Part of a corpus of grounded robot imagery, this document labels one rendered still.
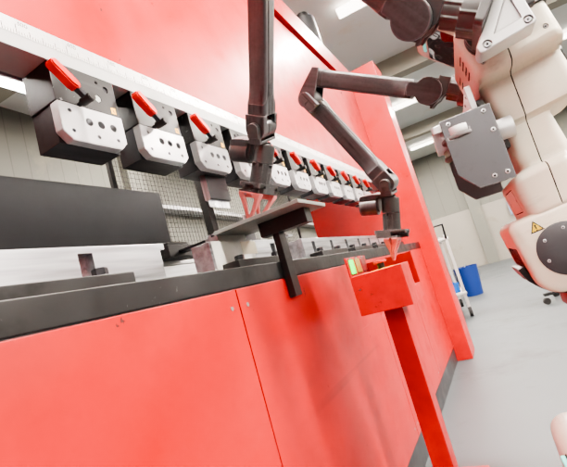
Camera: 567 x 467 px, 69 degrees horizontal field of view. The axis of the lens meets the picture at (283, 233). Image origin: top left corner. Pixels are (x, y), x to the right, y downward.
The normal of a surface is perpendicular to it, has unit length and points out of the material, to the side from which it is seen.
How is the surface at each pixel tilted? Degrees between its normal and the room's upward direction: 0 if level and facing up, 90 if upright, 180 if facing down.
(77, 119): 90
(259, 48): 112
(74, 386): 90
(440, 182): 90
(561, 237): 89
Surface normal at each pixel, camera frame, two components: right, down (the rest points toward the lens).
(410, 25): -0.49, 0.39
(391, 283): -0.46, 0.00
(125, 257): 0.84, -0.31
